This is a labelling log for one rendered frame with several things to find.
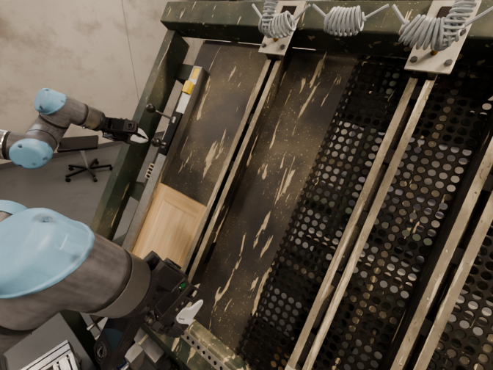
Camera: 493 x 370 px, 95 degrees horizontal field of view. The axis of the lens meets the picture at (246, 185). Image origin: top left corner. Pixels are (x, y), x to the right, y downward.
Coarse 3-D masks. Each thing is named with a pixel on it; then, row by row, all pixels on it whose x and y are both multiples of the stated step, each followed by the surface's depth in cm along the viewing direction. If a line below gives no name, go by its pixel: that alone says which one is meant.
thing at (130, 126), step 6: (108, 120) 79; (114, 120) 80; (120, 120) 80; (126, 120) 80; (132, 120) 80; (108, 126) 79; (114, 126) 79; (120, 126) 80; (126, 126) 79; (132, 126) 80; (138, 126) 82; (120, 132) 81; (126, 132) 80; (132, 132) 80
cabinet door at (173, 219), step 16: (160, 192) 101; (176, 192) 97; (160, 208) 100; (176, 208) 96; (192, 208) 92; (144, 224) 102; (160, 224) 99; (176, 224) 95; (192, 224) 91; (144, 240) 101; (160, 240) 97; (176, 240) 94; (192, 240) 90; (144, 256) 100; (160, 256) 96; (176, 256) 92
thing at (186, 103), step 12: (192, 72) 100; (204, 72) 101; (192, 96) 100; (180, 108) 100; (192, 108) 102; (180, 120) 99; (180, 132) 102; (168, 156) 101; (156, 168) 101; (168, 168) 103; (156, 180) 100; (144, 192) 102; (144, 204) 101; (144, 216) 101; (132, 228) 102; (132, 240) 101
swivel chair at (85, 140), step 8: (88, 136) 322; (96, 136) 324; (64, 144) 294; (72, 144) 295; (80, 144) 297; (88, 144) 299; (96, 144) 302; (80, 152) 311; (96, 160) 347; (72, 168) 330; (88, 168) 322; (112, 168) 340
